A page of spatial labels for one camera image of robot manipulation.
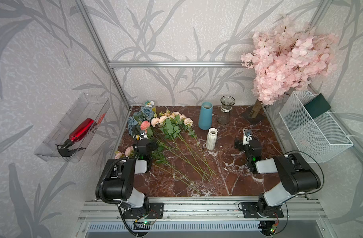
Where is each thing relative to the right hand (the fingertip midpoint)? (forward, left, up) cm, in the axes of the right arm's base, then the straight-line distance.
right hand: (244, 135), depth 94 cm
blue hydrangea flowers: (+15, +64, +7) cm, 66 cm away
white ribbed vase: (-6, +22, +6) cm, 24 cm away
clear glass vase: (+21, +9, -5) cm, 23 cm away
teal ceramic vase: (+12, +25, +6) cm, 28 cm away
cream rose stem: (+13, +40, -5) cm, 43 cm away
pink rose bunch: (+6, +65, +3) cm, 65 cm away
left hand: (-1, +63, 0) cm, 63 cm away
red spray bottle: (-24, +84, +27) cm, 92 cm away
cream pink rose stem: (+9, +48, +1) cm, 49 cm away
